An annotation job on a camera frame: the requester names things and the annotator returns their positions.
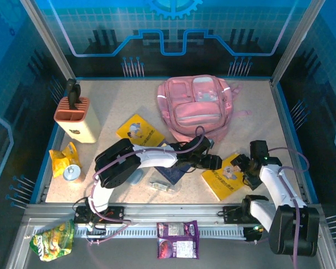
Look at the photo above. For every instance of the cream knife block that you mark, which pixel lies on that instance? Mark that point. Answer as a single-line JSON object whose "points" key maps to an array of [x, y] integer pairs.
{"points": [[78, 124]]}

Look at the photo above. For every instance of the aluminium front beam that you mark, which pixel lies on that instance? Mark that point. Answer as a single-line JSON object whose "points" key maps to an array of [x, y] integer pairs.
{"points": [[173, 210]]}

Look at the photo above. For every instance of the grey-blue pencil case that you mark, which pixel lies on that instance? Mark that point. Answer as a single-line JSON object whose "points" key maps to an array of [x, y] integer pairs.
{"points": [[137, 177]]}

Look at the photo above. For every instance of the clear plastic supplies bag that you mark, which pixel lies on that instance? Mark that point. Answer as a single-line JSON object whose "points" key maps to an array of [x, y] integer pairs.
{"points": [[163, 185]]}

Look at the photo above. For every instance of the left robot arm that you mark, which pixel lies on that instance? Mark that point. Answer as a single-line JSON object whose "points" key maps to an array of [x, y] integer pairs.
{"points": [[156, 159]]}

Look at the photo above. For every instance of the dark blue book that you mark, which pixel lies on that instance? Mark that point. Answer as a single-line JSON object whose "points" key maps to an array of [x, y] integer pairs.
{"points": [[172, 176]]}

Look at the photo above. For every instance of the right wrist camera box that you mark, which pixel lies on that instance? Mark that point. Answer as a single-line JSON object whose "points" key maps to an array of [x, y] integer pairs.
{"points": [[259, 148]]}

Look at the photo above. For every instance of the metal can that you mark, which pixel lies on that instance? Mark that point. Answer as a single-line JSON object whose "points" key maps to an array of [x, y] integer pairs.
{"points": [[72, 172]]}

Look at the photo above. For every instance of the pink backpack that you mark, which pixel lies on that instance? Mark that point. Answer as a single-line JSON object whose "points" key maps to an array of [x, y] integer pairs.
{"points": [[196, 106]]}

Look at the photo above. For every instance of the yellow cartoon book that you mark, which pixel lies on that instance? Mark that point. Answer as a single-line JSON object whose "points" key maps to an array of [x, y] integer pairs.
{"points": [[140, 130], [222, 183]]}

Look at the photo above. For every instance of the yellow snack bag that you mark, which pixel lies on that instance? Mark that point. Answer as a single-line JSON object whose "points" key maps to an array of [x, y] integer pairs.
{"points": [[60, 162]]}

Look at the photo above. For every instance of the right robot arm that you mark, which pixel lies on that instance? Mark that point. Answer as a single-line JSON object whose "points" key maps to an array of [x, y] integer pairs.
{"points": [[277, 187]]}

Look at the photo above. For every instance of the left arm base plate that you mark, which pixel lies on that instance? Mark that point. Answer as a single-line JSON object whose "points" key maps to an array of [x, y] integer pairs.
{"points": [[114, 213]]}

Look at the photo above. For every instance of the aluminium frame post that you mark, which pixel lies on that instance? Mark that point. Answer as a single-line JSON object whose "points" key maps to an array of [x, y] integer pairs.
{"points": [[47, 39], [296, 39]]}

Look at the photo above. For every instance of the purple snack packet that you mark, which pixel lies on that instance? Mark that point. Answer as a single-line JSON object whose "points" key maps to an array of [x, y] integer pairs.
{"points": [[177, 241]]}

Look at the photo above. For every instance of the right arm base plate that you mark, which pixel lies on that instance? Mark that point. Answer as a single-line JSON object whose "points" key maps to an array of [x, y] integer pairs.
{"points": [[232, 213]]}

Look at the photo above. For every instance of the green snack bag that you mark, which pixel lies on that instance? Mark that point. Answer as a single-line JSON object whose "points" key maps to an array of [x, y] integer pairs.
{"points": [[51, 241]]}

